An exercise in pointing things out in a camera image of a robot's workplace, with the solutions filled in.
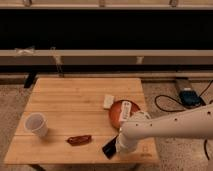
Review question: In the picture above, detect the orange bowl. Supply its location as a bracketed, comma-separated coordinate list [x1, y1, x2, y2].
[108, 100, 140, 129]

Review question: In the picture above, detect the red-brown snack wrapper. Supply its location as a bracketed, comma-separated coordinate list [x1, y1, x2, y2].
[67, 135, 92, 146]

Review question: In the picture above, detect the black eraser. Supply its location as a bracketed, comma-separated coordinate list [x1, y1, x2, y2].
[102, 137, 117, 159]

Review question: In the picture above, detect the wooden table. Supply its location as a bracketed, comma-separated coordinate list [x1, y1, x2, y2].
[4, 78, 159, 164]

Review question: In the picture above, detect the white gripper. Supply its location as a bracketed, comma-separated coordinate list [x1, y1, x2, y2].
[115, 133, 138, 153]

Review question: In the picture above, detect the white plastic bottle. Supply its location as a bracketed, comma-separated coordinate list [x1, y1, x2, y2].
[119, 101, 132, 122]

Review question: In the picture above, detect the blue power strip box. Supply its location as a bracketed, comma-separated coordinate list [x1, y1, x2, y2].
[175, 78, 206, 107]

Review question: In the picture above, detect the small white block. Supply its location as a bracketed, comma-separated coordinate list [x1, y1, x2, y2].
[103, 94, 115, 109]

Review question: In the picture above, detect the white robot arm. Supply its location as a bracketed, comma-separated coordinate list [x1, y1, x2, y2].
[115, 104, 213, 153]

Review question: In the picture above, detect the white tape piece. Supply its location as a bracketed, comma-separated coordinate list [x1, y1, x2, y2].
[136, 56, 144, 65]

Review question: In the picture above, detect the black table leg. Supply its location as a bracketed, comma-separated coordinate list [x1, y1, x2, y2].
[24, 72, 37, 88]

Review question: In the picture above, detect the black cable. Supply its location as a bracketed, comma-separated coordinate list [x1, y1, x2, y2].
[154, 79, 213, 113]

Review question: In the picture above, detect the white plastic cup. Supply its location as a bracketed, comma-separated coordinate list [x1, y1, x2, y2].
[24, 113, 48, 137]

